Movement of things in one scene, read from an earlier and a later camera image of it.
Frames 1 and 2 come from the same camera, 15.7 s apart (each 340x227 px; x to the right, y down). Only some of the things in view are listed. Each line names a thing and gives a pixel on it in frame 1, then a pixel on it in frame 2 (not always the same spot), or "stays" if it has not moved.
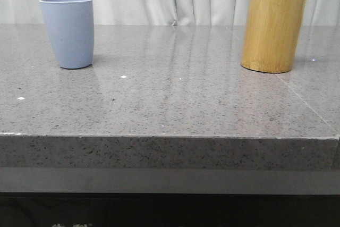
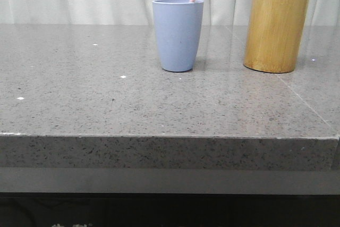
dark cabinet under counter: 32,196 stays
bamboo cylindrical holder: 275,16 stays
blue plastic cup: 70,22 → 179,23
